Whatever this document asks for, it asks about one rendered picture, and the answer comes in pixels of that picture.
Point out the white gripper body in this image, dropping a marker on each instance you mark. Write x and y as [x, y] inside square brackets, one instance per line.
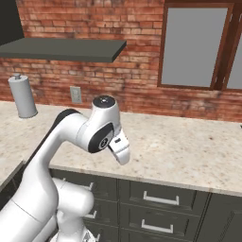
[123, 155]

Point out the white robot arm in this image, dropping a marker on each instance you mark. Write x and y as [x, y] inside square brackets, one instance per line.
[41, 182]

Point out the dark grey drawer front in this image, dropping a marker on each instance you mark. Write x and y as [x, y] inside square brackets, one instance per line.
[108, 212]
[151, 237]
[108, 231]
[105, 187]
[189, 198]
[186, 222]

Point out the grey paper towel roll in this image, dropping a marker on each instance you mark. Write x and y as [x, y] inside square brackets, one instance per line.
[22, 97]

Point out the dark grey cabinet front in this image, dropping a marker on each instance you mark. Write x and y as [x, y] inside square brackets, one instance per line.
[9, 189]

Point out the dark grey cabinet door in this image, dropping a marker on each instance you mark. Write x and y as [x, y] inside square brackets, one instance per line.
[223, 220]

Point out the brown framed window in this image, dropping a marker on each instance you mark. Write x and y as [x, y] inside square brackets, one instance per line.
[195, 44]

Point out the dark grey range hood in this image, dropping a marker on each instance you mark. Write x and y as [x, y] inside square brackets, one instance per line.
[8, 19]

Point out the grey wall outlet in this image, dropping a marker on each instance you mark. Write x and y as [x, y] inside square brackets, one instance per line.
[76, 95]

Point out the dark grey wall shelf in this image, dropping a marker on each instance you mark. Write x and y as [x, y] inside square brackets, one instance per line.
[69, 49]

